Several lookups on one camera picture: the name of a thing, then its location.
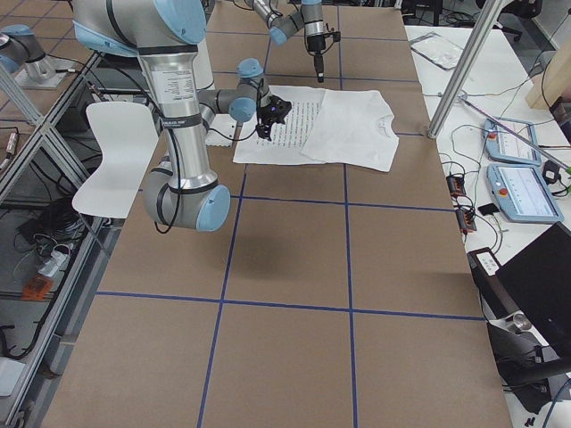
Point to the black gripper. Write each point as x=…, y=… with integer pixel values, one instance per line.
x=315, y=45
x=267, y=117

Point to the white long sleeve t-shirt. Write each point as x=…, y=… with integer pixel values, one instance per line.
x=325, y=126

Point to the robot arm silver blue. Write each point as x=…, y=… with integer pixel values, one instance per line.
x=308, y=17
x=164, y=36

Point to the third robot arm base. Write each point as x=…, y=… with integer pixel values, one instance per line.
x=21, y=53

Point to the white paper in plastic sleeve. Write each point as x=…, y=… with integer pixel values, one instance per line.
x=437, y=49

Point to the white chair seat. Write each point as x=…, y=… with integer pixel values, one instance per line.
x=127, y=138

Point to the black orange usb hub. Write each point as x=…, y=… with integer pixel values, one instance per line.
x=456, y=185
x=466, y=220

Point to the upper blue teach pendant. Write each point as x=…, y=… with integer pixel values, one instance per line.
x=504, y=147

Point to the blue teach pendant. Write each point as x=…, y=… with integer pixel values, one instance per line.
x=504, y=147
x=521, y=194

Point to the wooden board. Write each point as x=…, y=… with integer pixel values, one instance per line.
x=555, y=81

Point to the white power strip on floor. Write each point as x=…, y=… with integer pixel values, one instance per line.
x=53, y=263

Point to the lower blue teach pendant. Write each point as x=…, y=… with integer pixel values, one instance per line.
x=521, y=194

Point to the orange device on floor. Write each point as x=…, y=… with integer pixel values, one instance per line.
x=36, y=288

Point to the black laptop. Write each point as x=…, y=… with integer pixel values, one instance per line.
x=535, y=281

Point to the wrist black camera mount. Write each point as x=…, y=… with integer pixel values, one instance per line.
x=334, y=35
x=283, y=105

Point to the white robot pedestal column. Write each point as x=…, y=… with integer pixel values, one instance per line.
x=223, y=127

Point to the aluminium frame post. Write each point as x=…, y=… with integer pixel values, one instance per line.
x=484, y=23

